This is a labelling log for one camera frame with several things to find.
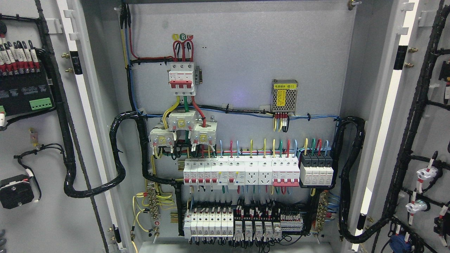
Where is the grey cabinet door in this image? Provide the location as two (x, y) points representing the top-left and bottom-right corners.
(1, 0), (119, 253)
(332, 0), (449, 253)

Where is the white current transformer right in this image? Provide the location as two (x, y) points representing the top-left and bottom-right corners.
(190, 120), (217, 146)

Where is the white current transformer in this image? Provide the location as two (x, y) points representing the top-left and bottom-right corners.
(168, 110), (198, 131)
(148, 125), (176, 147)
(190, 120), (217, 146)

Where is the white socket breaker row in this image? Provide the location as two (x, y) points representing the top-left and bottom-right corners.
(183, 155), (300, 189)

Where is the white current transformer middle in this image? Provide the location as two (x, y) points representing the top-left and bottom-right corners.
(168, 110), (198, 131)

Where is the red white main breaker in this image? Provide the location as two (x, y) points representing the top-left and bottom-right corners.
(168, 62), (200, 96)

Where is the white current transformer left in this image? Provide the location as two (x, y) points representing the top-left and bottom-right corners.
(148, 125), (176, 147)

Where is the perforated metal power supply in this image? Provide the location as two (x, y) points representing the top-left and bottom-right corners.
(271, 79), (298, 114)

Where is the brass ground terminal bar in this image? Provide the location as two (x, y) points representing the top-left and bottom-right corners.
(146, 181), (160, 226)

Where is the white lower breaker row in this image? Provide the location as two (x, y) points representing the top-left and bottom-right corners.
(184, 207), (234, 241)

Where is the black white surge protector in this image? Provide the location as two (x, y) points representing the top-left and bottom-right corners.
(300, 153), (334, 189)

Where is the lower relay terminal row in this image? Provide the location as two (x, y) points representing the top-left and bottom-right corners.
(233, 200), (304, 245)

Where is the black digital power meter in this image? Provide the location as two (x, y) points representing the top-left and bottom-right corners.
(0, 67), (54, 116)

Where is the black right cable loom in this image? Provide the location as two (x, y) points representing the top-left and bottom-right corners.
(330, 117), (366, 243)

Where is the black cable loom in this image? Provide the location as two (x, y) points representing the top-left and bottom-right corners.
(330, 117), (366, 243)
(64, 111), (150, 198)

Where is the black left cable loom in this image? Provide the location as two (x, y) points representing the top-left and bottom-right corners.
(64, 111), (150, 198)

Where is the white rotary selector switch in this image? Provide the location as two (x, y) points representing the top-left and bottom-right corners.
(0, 174), (35, 209)

